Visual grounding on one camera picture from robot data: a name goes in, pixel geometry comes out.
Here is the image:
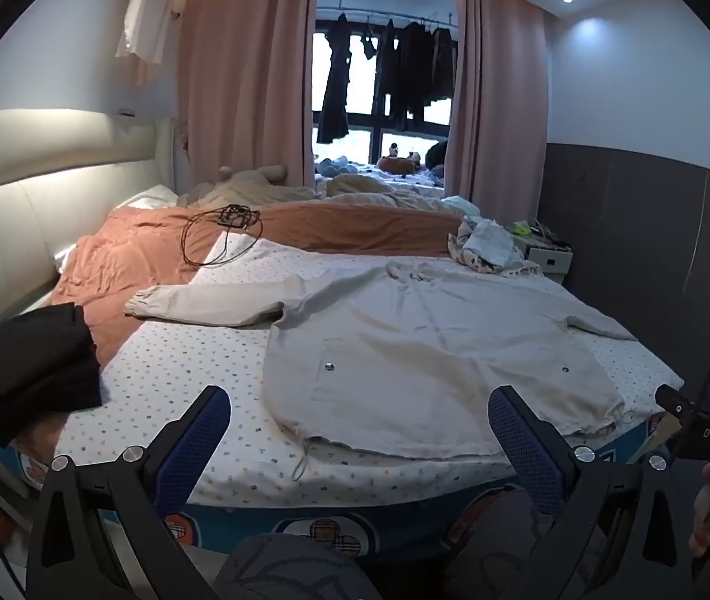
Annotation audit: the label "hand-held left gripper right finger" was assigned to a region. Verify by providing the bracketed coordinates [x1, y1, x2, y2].
[487, 385, 699, 600]

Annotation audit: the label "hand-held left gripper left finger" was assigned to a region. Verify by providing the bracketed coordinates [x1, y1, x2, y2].
[26, 384, 232, 600]

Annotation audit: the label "beige jacket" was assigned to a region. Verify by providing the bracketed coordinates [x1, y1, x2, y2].
[125, 260, 640, 481]

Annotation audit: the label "black folded clothes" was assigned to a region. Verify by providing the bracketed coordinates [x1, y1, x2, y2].
[0, 303, 104, 448]

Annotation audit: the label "pile of crumpled light clothes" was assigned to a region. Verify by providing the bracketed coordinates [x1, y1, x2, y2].
[447, 215, 543, 277]

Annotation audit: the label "person's right hand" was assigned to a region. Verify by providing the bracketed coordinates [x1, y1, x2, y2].
[691, 459, 710, 562]

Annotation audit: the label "cardboard sheet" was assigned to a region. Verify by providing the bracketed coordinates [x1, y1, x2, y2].
[645, 409, 682, 452]

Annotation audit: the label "floral bedsheet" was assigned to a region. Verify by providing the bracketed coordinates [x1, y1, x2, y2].
[55, 231, 687, 510]

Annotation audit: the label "blue printed mattress side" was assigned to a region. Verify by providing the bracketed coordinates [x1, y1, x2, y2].
[0, 425, 674, 557]

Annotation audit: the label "white nightstand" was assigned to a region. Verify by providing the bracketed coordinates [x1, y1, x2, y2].
[511, 220, 574, 285]

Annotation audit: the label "orange duvet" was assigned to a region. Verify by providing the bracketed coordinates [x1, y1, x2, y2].
[0, 203, 474, 448]

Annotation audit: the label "white pillow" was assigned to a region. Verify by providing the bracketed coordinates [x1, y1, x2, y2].
[111, 184, 177, 210]

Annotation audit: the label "beige plush toy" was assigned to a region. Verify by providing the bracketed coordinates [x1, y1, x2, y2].
[180, 164, 318, 207]

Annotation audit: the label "beige blanket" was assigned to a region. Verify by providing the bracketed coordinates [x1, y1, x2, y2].
[323, 171, 474, 214]

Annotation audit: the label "white padded headboard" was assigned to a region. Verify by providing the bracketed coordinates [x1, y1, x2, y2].
[0, 109, 177, 326]

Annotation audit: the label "blue plush toy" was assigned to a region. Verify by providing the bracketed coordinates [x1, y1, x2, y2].
[317, 155, 362, 177]

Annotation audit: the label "pink curtain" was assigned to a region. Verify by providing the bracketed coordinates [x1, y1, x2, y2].
[176, 0, 321, 192]
[443, 0, 549, 201]

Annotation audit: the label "black hanging long coat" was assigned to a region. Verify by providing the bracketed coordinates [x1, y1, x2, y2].
[316, 12, 354, 145]

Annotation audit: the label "row of dark hanging jackets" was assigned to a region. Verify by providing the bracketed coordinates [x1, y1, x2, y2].
[375, 18, 461, 132]

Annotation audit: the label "white hanging garment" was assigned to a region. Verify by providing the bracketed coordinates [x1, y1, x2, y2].
[116, 0, 182, 85]

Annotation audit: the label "black cable with small device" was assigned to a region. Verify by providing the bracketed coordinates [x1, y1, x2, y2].
[181, 203, 263, 265]

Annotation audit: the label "clothes drying rail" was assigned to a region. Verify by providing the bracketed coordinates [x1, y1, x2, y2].
[317, 0, 459, 29]

